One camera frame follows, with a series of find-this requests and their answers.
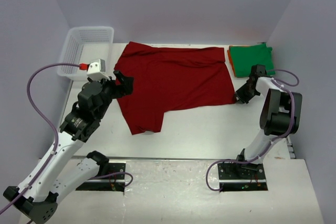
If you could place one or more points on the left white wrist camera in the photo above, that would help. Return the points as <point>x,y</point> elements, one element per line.
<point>96,70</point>

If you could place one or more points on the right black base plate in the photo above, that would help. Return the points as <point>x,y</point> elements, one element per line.
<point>239,177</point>

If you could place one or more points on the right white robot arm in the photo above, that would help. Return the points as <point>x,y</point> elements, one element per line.
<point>279,118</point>

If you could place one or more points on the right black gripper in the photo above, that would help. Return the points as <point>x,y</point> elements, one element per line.
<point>240,94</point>

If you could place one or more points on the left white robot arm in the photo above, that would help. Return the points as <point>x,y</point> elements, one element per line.
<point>40,193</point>

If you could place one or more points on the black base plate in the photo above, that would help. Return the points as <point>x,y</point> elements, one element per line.
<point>116,183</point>
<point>239,177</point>

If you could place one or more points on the green folded t shirt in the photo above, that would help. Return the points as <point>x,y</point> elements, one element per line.
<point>247,56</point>

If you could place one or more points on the orange folded t shirt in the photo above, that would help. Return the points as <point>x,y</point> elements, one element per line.
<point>232,56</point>

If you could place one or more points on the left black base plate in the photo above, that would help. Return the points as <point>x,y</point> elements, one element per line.
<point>116,183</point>

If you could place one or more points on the red t shirt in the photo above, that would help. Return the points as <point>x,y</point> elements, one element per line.
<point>170,79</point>

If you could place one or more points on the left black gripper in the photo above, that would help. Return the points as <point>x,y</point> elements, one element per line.
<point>125,86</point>

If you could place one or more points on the white plastic basket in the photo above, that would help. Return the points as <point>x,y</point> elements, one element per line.
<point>86,44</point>

